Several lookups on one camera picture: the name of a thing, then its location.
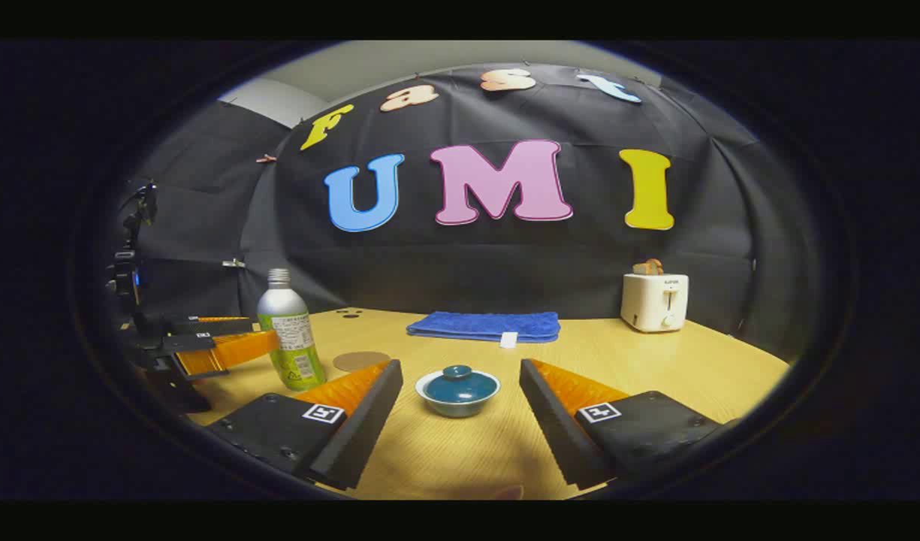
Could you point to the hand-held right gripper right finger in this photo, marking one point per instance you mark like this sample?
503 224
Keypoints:
553 428

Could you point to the black backdrop cloth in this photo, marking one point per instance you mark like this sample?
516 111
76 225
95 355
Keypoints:
505 263

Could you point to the toast slice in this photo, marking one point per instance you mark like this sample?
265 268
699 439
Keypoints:
647 267

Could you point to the white teacup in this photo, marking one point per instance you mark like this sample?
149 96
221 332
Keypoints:
460 411

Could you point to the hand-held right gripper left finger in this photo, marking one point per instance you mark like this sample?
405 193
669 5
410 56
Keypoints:
358 436

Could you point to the folded blue towel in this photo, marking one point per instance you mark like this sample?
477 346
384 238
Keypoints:
482 325

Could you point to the white toaster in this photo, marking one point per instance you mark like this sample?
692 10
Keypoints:
651 304

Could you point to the round brown coaster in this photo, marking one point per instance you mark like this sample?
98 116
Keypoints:
358 361

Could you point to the metal cloth clip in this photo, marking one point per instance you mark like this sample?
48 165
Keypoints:
234 264

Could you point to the silver green-label water bottle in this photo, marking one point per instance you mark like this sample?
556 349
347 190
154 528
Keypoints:
288 330

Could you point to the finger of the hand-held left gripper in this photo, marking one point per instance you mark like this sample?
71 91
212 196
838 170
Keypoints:
212 326
234 349

